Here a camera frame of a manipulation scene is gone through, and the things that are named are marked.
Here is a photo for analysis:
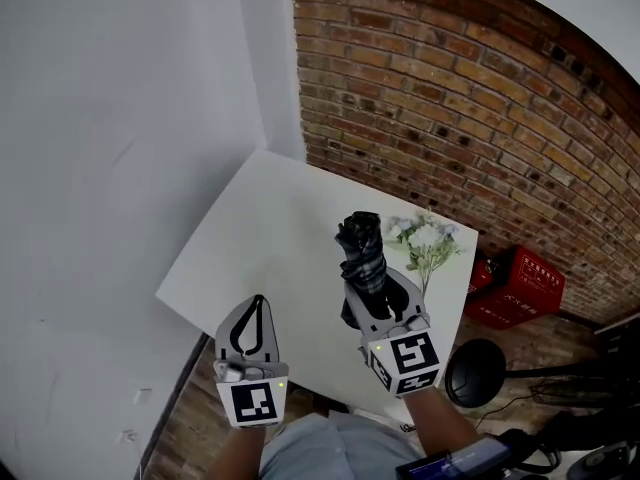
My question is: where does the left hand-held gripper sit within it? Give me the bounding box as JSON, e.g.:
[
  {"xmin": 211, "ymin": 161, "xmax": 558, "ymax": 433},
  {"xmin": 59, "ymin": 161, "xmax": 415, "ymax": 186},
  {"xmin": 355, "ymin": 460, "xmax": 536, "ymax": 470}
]
[{"xmin": 213, "ymin": 295, "xmax": 290, "ymax": 428}]

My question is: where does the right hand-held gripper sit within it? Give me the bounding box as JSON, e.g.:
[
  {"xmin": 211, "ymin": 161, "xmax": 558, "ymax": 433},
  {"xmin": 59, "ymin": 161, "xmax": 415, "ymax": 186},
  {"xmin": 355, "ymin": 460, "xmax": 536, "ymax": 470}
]
[{"xmin": 343, "ymin": 266, "xmax": 442, "ymax": 398}]

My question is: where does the dark plaid umbrella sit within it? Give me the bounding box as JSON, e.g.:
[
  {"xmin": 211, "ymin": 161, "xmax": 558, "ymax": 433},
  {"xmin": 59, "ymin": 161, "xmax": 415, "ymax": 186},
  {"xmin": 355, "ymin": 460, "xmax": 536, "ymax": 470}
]
[{"xmin": 334, "ymin": 211, "xmax": 396, "ymax": 327}]

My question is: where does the person's right forearm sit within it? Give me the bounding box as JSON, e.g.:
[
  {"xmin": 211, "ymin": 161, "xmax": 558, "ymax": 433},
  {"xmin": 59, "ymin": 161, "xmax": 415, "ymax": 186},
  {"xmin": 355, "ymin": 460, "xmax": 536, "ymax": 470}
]
[{"xmin": 402, "ymin": 385, "xmax": 479, "ymax": 459}]

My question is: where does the person's left forearm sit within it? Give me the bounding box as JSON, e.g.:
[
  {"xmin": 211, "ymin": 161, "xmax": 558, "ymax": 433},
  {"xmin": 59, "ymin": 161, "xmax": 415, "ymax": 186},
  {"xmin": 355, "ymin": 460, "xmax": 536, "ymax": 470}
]
[{"xmin": 207, "ymin": 422, "xmax": 269, "ymax": 480}]

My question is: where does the white artificial flower bouquet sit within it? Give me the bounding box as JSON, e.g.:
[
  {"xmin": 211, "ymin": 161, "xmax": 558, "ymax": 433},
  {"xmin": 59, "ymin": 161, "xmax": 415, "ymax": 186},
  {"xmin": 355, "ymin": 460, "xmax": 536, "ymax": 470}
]
[{"xmin": 382, "ymin": 207, "xmax": 466, "ymax": 299}]

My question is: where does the white table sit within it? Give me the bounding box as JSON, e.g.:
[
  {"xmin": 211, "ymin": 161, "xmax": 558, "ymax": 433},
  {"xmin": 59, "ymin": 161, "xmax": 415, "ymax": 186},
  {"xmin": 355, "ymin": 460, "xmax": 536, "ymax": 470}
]
[{"xmin": 154, "ymin": 148, "xmax": 480, "ymax": 422}]

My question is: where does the red fire extinguisher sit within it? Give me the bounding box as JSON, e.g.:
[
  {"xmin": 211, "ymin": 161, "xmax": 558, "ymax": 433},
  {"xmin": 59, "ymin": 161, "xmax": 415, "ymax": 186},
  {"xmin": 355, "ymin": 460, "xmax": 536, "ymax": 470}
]
[{"xmin": 467, "ymin": 257, "xmax": 501, "ymax": 299}]

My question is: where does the red fire extinguisher box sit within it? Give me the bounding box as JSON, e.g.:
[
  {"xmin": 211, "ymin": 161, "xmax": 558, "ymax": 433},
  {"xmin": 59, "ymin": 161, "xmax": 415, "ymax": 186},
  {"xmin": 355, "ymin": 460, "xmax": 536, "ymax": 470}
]
[{"xmin": 463, "ymin": 245, "xmax": 566, "ymax": 328}]

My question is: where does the person's light blue shirt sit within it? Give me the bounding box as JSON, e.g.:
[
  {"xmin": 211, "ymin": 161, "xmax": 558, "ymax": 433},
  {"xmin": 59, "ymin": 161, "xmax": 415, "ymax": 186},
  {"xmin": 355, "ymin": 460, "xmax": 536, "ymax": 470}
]
[{"xmin": 259, "ymin": 412, "xmax": 426, "ymax": 480}]

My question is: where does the black tablet with blue screen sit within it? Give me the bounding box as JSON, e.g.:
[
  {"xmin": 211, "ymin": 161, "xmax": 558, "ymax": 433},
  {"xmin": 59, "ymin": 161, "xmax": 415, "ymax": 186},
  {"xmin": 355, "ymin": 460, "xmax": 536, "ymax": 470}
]
[{"xmin": 394, "ymin": 440, "xmax": 511, "ymax": 480}]

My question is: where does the black pedestal fan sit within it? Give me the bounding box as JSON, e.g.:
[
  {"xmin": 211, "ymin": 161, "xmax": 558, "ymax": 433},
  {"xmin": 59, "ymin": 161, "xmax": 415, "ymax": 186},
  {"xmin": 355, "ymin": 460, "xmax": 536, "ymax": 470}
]
[{"xmin": 444, "ymin": 338, "xmax": 640, "ymax": 412}]

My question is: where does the black looped cable bundle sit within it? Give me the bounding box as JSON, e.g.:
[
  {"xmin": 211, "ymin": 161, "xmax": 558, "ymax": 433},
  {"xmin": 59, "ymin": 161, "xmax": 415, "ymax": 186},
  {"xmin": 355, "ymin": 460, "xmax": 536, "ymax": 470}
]
[{"xmin": 499, "ymin": 427, "xmax": 566, "ymax": 474}]

